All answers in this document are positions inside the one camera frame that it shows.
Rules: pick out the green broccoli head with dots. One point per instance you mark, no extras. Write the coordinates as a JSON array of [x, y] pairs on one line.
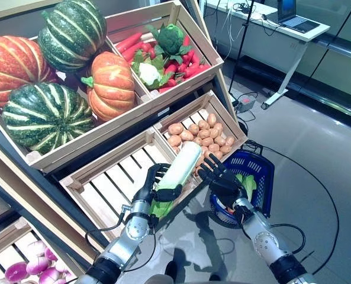
[[170, 38]]

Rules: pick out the wooden slatted cabbage crate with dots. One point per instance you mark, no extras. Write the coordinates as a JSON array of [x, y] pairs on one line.
[[110, 183]]

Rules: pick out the white cauliflower with leaves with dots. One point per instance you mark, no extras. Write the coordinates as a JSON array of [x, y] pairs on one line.
[[148, 74]]

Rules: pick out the large orange pumpkin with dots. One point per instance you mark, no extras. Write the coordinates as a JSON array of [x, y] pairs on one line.
[[12, 68]]

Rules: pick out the wooden potato crate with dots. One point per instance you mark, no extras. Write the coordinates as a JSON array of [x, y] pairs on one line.
[[187, 111]]

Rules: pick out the black tripod stand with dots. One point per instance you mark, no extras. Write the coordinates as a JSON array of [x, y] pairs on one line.
[[246, 25]]

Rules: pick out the open laptop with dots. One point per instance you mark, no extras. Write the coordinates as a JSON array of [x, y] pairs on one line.
[[286, 7]]

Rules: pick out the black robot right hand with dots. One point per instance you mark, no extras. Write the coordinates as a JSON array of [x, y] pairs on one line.
[[225, 189]]

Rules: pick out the wooden onion crate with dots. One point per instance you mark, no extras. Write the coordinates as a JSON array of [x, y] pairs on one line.
[[6, 238]]

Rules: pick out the wooden carrot crate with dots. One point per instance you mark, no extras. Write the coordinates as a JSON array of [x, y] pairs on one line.
[[197, 35]]

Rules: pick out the purple white onion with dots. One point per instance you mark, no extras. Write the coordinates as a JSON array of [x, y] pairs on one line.
[[37, 247], [15, 271], [61, 266], [50, 254], [49, 275], [36, 264]]

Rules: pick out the white desk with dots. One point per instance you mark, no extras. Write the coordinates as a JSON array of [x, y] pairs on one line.
[[321, 29]]

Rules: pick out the grey box red button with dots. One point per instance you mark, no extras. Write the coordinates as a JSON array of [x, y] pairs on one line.
[[246, 103]]

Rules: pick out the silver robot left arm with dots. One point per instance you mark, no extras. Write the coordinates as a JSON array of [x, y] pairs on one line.
[[136, 227]]

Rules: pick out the green white napa cabbage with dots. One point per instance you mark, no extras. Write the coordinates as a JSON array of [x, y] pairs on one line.
[[249, 185], [181, 165]]

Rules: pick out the small green striped pumpkin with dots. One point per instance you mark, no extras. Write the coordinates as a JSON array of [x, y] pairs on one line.
[[71, 32]]

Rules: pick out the blue plastic shopping basket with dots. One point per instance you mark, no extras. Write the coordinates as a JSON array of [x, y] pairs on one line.
[[271, 183]]

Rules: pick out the small orange pumpkin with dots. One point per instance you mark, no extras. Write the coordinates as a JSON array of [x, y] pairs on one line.
[[113, 85]]

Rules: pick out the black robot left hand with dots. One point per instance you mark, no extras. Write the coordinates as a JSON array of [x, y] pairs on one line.
[[145, 189]]

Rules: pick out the wooden vegetable display stand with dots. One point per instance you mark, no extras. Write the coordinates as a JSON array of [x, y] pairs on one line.
[[30, 189]]

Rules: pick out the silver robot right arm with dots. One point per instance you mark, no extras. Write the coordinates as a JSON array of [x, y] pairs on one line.
[[264, 239]]

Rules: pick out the wooden pumpkin crate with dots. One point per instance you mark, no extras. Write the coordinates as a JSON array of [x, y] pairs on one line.
[[98, 130]]

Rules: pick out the large green striped pumpkin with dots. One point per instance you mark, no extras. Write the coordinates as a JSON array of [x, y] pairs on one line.
[[45, 115]]

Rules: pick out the red orange carrot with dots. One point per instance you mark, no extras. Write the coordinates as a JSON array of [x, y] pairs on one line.
[[129, 43], [170, 68], [166, 89], [196, 71], [132, 51], [148, 50], [190, 57]]

